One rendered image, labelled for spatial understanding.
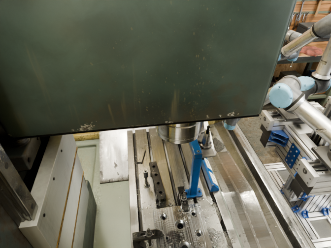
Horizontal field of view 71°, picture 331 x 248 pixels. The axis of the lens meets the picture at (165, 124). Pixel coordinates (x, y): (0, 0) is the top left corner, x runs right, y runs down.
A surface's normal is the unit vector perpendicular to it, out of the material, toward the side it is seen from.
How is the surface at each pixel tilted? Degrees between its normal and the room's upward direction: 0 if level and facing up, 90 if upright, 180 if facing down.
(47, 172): 0
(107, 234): 0
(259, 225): 8
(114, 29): 90
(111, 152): 22
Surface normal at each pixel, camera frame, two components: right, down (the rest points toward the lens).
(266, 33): 0.15, 0.62
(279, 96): -0.73, 0.38
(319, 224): 0.00, -0.78
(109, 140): 0.06, -0.44
